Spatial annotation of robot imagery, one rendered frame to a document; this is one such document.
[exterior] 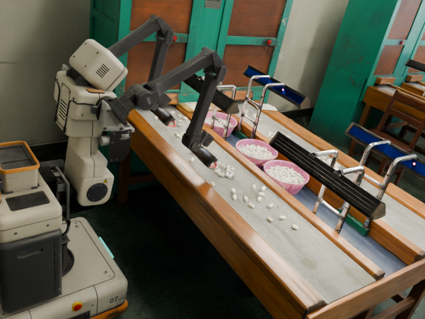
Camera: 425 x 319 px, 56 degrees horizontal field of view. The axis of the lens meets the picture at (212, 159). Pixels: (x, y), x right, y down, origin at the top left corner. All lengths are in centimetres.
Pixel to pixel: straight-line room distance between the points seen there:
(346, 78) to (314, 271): 339
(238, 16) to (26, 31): 152
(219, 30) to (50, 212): 180
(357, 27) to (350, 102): 81
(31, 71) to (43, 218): 184
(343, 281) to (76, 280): 125
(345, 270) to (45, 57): 259
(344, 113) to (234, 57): 213
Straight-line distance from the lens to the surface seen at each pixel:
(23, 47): 333
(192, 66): 175
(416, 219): 245
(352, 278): 183
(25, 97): 345
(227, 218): 185
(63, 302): 209
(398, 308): 262
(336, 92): 497
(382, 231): 220
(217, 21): 294
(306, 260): 181
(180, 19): 279
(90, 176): 191
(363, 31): 479
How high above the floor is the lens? 185
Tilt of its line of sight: 28 degrees down
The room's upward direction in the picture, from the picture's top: 12 degrees clockwise
